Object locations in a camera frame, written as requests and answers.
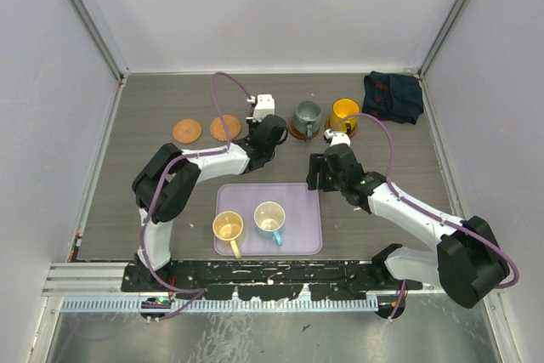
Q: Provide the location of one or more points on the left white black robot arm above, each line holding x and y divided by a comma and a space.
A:
164, 186

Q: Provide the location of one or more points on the wooden coaster back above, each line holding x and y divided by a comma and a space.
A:
295, 132

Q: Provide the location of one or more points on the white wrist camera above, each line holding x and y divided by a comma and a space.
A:
333, 137
260, 106

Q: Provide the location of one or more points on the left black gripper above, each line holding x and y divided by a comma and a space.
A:
250, 127

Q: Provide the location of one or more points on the woven rattan coaster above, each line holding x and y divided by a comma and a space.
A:
225, 125
187, 131

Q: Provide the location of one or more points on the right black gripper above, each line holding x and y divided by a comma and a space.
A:
316, 163

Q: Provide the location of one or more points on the wooden coaster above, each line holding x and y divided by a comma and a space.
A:
295, 132
349, 127

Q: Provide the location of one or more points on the grey slotted cable duct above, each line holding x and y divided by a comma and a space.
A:
140, 304

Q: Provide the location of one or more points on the grey green cup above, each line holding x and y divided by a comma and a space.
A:
307, 119

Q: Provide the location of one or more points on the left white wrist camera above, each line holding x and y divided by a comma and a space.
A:
260, 106

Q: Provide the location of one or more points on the white cup blue handle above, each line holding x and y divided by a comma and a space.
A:
270, 217

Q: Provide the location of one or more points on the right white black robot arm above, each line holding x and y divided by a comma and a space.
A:
462, 255

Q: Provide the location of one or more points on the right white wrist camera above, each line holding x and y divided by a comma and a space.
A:
333, 137

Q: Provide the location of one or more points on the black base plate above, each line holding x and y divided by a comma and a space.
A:
272, 280

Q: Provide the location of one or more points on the cream yellow cup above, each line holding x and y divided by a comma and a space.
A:
228, 227

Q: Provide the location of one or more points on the dark blue folded cloth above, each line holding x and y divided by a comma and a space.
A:
392, 97

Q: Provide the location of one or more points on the lilac plastic tray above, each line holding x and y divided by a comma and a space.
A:
301, 233

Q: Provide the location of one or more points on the aluminium rail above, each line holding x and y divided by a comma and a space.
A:
108, 278

